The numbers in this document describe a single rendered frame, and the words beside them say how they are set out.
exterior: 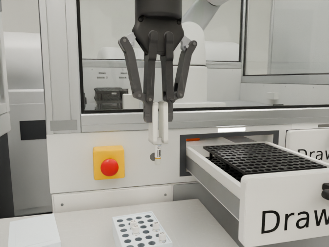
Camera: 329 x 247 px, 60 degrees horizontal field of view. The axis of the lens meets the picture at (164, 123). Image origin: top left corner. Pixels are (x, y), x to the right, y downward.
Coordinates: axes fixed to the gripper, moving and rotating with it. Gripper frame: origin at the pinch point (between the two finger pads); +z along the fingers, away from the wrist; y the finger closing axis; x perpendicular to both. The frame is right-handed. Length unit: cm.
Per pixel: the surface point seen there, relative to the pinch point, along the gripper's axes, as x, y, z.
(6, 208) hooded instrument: -110, 46, 59
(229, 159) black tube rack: -6.6, -18.4, 9.9
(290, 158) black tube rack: -3.1, -31.5, 9.9
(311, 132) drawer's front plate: -17, -51, 8
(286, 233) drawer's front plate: 12.3, -17.2, 16.6
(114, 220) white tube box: -7.6, 6.6, 20.6
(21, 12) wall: -336, 60, -81
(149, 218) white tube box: -6.2, -0.2, 20.5
